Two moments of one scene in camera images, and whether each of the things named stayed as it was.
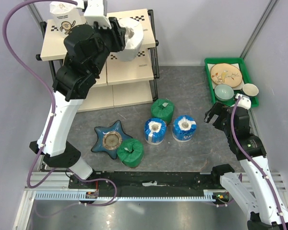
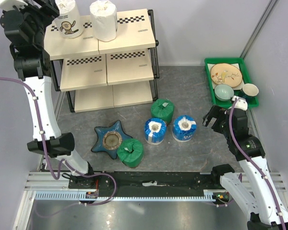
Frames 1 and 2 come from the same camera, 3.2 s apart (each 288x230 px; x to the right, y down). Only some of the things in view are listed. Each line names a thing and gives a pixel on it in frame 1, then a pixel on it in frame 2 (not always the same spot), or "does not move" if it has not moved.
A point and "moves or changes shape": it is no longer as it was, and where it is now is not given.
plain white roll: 134,33 moves or changes shape
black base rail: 147,181 does not move
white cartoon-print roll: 66,16 does not move
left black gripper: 108,31 → 47,12
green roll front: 130,152 does not move
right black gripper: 218,109 does not move
